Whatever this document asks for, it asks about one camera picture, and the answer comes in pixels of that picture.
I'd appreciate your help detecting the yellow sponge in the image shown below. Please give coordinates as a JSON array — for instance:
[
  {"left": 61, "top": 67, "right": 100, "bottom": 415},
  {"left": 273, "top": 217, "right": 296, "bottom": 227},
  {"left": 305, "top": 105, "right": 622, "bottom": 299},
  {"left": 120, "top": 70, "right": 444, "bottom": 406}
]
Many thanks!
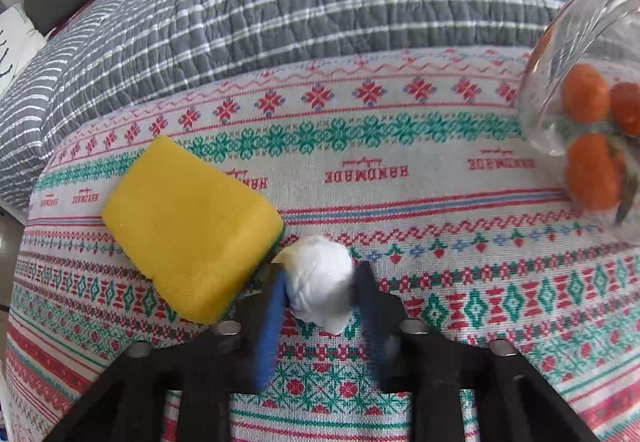
[{"left": 101, "top": 135, "right": 286, "bottom": 325}]

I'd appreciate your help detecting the grey striped quilt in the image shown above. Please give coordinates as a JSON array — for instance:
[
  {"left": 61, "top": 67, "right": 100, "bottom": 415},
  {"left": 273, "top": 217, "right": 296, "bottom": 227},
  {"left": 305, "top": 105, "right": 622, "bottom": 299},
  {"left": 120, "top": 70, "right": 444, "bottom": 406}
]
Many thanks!
[{"left": 0, "top": 0, "right": 626, "bottom": 223}]

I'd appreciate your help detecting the patterned knit table cloth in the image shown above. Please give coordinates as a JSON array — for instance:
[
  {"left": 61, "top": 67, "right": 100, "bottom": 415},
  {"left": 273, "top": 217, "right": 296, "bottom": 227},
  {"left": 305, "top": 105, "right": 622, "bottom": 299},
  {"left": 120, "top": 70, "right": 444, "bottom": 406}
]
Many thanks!
[{"left": 5, "top": 47, "right": 640, "bottom": 442}]

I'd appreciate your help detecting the orange fruit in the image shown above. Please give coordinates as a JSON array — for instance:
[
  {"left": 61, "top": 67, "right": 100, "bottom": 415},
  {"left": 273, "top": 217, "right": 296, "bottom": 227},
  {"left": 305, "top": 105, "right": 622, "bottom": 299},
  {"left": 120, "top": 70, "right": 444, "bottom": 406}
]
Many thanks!
[
  {"left": 566, "top": 133, "right": 623, "bottom": 210},
  {"left": 609, "top": 81, "right": 640, "bottom": 138},
  {"left": 562, "top": 64, "right": 612, "bottom": 123}
]

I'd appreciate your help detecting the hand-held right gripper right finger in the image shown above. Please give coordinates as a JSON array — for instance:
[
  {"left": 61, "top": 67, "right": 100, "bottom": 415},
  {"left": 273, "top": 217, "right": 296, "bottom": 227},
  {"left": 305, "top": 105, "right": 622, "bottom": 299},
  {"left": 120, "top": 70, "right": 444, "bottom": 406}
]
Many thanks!
[{"left": 352, "top": 261, "right": 598, "bottom": 442}]

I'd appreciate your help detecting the glass jar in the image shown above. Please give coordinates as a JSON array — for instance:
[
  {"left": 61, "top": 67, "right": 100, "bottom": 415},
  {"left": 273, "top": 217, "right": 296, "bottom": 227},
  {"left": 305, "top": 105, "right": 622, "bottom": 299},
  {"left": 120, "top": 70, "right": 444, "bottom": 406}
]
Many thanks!
[{"left": 515, "top": 0, "right": 640, "bottom": 243}]

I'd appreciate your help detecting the white deer print pillow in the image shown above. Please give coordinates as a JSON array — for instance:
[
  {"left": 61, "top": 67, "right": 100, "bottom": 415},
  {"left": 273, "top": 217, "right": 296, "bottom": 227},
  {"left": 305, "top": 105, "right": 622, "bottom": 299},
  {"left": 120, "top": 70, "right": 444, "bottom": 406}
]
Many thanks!
[{"left": 0, "top": 4, "right": 46, "bottom": 96}]

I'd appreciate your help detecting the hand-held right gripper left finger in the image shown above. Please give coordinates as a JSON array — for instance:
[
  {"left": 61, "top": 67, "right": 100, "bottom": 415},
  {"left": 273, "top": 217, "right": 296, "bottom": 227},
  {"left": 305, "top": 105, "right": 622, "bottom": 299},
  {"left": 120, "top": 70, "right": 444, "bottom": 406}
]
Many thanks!
[{"left": 42, "top": 267, "right": 291, "bottom": 442}]

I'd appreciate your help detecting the white paper ball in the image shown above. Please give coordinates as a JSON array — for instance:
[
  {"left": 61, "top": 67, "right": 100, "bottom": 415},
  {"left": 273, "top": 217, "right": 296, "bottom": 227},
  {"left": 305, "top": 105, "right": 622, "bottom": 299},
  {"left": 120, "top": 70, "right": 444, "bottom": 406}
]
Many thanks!
[{"left": 272, "top": 236, "right": 357, "bottom": 335}]

